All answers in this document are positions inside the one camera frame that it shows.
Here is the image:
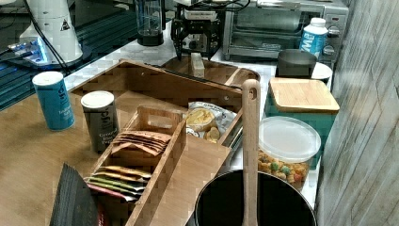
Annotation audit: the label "blue salt shaker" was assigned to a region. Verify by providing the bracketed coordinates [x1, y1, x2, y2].
[32, 72, 74, 131]

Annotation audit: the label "brown tea bags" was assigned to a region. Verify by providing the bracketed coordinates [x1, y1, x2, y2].
[111, 131, 171, 156]

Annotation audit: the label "clear cereal jar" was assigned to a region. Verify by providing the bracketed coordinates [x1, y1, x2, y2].
[258, 116, 321, 191]

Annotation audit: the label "wooden shelf rack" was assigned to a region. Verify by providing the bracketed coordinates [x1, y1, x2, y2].
[0, 58, 244, 226]

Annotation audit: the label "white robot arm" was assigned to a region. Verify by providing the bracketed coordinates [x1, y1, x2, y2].
[20, 0, 217, 66]

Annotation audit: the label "dark grey cup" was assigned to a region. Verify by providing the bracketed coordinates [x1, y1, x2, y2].
[276, 49, 317, 79]

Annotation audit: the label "snack chip bag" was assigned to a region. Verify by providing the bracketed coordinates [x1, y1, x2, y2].
[185, 102, 236, 143]

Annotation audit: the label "yellow green tea bags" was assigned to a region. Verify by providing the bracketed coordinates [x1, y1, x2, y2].
[85, 166, 152, 202]

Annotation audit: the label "white-capped blue bottle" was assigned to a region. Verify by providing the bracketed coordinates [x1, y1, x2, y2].
[299, 18, 327, 57]

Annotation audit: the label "teal box with wooden lid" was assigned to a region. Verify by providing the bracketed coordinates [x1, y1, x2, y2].
[263, 77, 340, 170]

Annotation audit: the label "silver toaster oven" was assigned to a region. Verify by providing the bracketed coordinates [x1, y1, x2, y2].
[222, 0, 349, 64]

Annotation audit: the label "wooden tea bag holder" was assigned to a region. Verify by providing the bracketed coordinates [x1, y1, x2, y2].
[93, 105, 186, 226]

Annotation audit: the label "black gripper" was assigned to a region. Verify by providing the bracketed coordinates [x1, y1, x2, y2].
[170, 8, 221, 60]

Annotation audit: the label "black pepper shaker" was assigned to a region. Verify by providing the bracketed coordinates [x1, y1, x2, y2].
[81, 90, 119, 153]

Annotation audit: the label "wooden spoon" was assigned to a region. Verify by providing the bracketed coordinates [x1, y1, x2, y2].
[242, 79, 260, 226]

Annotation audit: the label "blender jar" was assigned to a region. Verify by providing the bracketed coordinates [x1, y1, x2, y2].
[135, 0, 166, 46]

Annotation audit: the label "black pot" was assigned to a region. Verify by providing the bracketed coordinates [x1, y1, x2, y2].
[193, 169, 318, 226]

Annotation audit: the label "butter stick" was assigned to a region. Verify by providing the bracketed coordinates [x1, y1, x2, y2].
[191, 53, 205, 78]

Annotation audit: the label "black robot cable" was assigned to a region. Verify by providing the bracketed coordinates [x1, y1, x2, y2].
[23, 0, 72, 74]

